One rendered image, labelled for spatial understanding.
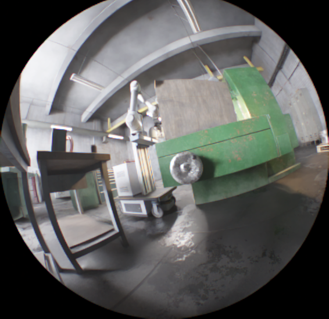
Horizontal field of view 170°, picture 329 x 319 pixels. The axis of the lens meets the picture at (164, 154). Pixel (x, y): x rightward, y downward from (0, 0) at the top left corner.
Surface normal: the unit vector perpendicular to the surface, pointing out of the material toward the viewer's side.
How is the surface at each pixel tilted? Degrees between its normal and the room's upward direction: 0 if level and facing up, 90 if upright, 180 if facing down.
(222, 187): 90
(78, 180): 90
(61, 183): 90
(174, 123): 104
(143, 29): 180
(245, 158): 90
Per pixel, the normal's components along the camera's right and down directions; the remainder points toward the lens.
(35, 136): 0.86, -0.25
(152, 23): 0.22, 0.97
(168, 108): 0.13, 0.07
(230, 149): -0.33, -0.06
